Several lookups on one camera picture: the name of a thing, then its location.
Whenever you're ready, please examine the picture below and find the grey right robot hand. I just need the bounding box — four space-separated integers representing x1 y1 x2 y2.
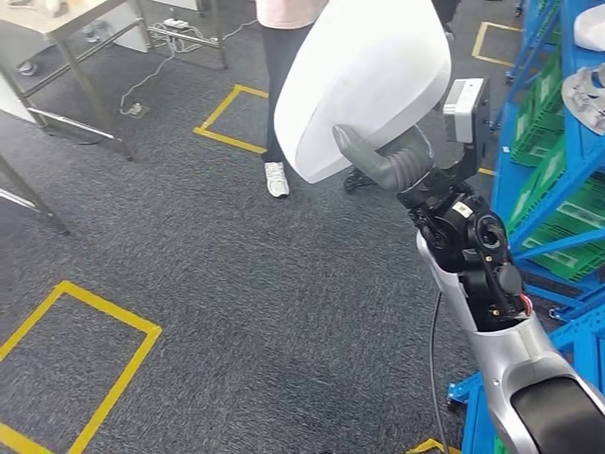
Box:
333 124 402 192

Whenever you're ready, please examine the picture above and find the white plastic shell part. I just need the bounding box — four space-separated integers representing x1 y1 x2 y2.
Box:
274 0 453 184

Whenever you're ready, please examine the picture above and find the small white plastic part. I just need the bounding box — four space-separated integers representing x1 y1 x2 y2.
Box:
573 5 605 53

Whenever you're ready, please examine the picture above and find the black ribbed caster base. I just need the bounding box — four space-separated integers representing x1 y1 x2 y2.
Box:
342 167 379 194

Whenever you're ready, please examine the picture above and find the person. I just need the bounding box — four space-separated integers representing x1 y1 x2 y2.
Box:
432 0 462 43
255 0 330 200

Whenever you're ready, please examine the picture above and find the green plastic crate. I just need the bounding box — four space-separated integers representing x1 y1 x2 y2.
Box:
506 137 605 285
510 46 566 168

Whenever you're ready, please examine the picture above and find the grey wheel cover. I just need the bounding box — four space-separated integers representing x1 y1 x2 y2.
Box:
560 62 605 137

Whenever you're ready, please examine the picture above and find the steel floor socket box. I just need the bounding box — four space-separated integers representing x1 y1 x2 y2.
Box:
120 101 151 120

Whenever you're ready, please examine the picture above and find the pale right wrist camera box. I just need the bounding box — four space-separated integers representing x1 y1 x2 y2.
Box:
443 78 491 182

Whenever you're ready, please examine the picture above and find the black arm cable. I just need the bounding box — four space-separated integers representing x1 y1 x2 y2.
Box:
428 290 450 454

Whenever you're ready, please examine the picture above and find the white floor cable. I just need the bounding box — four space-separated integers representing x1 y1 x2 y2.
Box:
118 18 258 117

